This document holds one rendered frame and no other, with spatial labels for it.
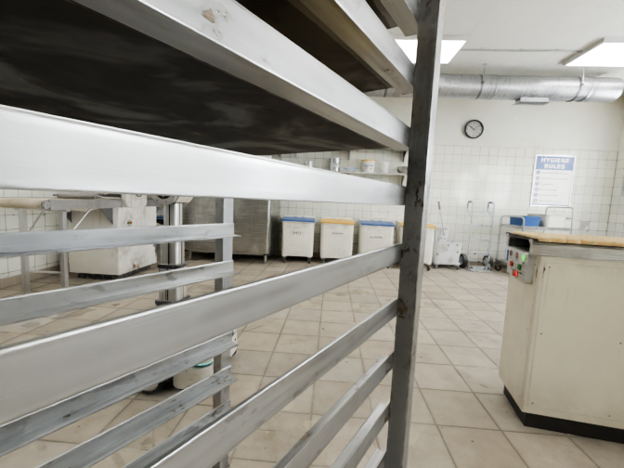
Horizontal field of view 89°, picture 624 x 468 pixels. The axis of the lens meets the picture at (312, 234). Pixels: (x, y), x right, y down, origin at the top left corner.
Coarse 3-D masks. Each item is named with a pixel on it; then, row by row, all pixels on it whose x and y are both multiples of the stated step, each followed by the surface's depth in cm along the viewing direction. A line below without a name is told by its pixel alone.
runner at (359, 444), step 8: (376, 408) 56; (384, 408) 52; (376, 416) 54; (384, 416) 52; (368, 424) 51; (376, 424) 49; (360, 432) 50; (368, 432) 46; (376, 432) 49; (352, 440) 48; (360, 440) 44; (368, 440) 46; (344, 448) 46; (352, 448) 46; (360, 448) 44; (368, 448) 47; (344, 456) 45; (352, 456) 42; (360, 456) 44; (336, 464) 43; (344, 464) 40; (352, 464) 42
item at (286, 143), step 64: (0, 0) 16; (64, 0) 15; (0, 64) 24; (64, 64) 23; (128, 64) 23; (192, 64) 22; (128, 128) 46; (192, 128) 44; (256, 128) 42; (320, 128) 40
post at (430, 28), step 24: (432, 0) 46; (432, 24) 46; (432, 48) 46; (432, 72) 46; (432, 96) 46; (432, 120) 47; (432, 144) 49; (408, 168) 49; (408, 192) 49; (408, 216) 49; (408, 240) 50; (408, 264) 50; (408, 288) 50; (408, 312) 50; (408, 336) 51; (408, 360) 51; (408, 384) 51; (408, 408) 52; (408, 432) 53
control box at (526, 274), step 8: (512, 248) 167; (512, 256) 166; (520, 256) 156; (528, 256) 148; (520, 264) 155; (528, 264) 148; (512, 272) 165; (520, 272) 154; (528, 272) 148; (528, 280) 149
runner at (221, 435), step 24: (384, 312) 47; (360, 336) 40; (312, 360) 31; (336, 360) 35; (288, 384) 28; (240, 408) 23; (264, 408) 25; (216, 432) 21; (240, 432) 23; (168, 456) 18; (192, 456) 20; (216, 456) 22
